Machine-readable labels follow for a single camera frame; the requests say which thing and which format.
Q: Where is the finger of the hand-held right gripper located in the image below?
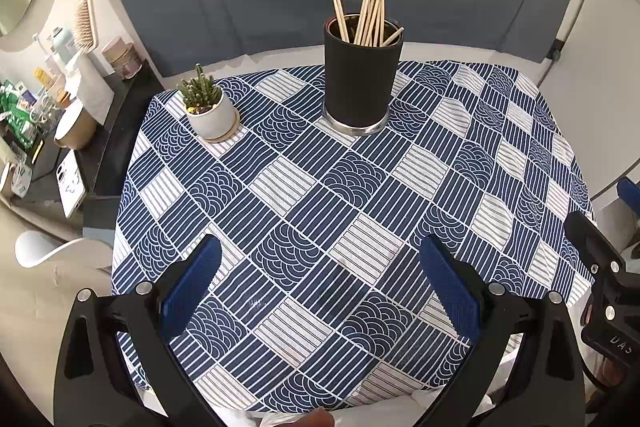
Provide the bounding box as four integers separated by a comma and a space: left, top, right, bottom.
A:
564, 210, 628, 281
616, 176, 640, 210

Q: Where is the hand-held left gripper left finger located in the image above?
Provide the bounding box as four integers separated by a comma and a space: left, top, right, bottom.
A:
52, 234, 226, 427

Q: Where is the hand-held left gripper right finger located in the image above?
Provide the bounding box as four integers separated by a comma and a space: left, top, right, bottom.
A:
415, 234, 586, 427

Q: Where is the black utensil holder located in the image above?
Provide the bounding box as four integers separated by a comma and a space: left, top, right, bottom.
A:
322, 14, 405, 138

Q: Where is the bunch of wooden chopsticks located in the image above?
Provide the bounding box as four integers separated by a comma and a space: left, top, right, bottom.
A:
332, 0, 405, 48

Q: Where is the person's left hand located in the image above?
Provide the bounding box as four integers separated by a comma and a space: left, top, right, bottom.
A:
294, 408, 336, 427

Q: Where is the white board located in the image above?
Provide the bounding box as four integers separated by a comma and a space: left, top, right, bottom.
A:
537, 0, 640, 202

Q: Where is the blue white patterned tablecloth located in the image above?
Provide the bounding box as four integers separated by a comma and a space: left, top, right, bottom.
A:
110, 61, 596, 413

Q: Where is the white chair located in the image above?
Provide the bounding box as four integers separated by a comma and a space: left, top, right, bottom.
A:
14, 229, 115, 269

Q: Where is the wooden coaster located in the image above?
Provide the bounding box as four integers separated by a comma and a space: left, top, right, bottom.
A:
199, 109, 242, 144

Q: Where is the cactus in white pot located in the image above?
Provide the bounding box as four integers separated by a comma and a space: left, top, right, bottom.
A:
177, 63, 237, 138

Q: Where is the beige round container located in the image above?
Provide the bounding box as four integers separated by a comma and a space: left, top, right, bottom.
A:
53, 99, 99, 151

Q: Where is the white patterned cup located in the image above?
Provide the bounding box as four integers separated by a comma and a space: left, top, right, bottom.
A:
10, 162, 33, 198

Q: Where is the white paper roll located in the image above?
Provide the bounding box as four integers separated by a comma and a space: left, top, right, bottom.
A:
74, 54, 116, 124

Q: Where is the pink jar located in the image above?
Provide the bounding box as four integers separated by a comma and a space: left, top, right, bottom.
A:
101, 36, 142, 79

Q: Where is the green packet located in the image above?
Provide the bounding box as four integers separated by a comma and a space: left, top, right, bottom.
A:
0, 79, 40, 150

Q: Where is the light blue bottle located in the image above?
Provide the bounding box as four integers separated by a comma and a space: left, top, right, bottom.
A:
50, 27, 77, 70

